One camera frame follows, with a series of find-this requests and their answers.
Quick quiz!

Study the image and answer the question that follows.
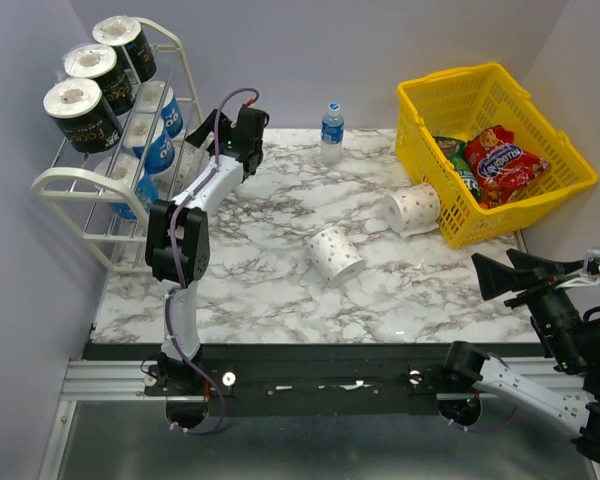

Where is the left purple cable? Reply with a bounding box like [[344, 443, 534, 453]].
[[163, 87, 260, 436]]

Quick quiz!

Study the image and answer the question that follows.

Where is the clear water bottle blue label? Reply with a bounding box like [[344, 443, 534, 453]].
[[321, 103, 344, 164]]

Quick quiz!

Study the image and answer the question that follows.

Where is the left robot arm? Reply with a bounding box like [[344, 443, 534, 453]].
[[145, 104, 270, 395]]

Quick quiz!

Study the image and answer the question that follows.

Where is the yellow plastic shopping basket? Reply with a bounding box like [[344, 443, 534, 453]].
[[395, 63, 598, 248]]

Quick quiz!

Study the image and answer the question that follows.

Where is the floral roll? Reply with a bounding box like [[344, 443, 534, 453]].
[[306, 226, 366, 288], [152, 143, 209, 200], [382, 183, 441, 237]]

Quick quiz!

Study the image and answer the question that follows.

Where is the white metal shelf rack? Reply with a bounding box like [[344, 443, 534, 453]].
[[32, 15, 202, 274]]

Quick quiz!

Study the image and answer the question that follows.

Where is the red snack bag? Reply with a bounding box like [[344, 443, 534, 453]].
[[463, 125, 550, 209]]

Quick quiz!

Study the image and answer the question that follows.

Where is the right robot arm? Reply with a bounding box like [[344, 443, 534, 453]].
[[439, 247, 600, 464]]

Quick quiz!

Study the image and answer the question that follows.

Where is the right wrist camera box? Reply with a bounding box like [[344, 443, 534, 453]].
[[560, 247, 600, 288]]

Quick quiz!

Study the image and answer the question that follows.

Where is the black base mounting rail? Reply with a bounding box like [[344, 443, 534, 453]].
[[82, 342, 546, 418]]

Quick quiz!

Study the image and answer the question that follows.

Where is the green snack bag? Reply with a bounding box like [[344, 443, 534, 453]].
[[434, 136, 481, 202]]

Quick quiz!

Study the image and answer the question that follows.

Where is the blue sea monsters roll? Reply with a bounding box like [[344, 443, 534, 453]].
[[136, 81, 184, 138]]

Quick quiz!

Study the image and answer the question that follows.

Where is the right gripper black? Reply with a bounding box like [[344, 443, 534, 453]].
[[470, 246, 588, 370]]

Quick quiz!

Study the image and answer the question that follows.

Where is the black roll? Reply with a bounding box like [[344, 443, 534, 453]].
[[92, 15, 157, 83], [63, 43, 135, 117], [43, 78, 122, 154]]

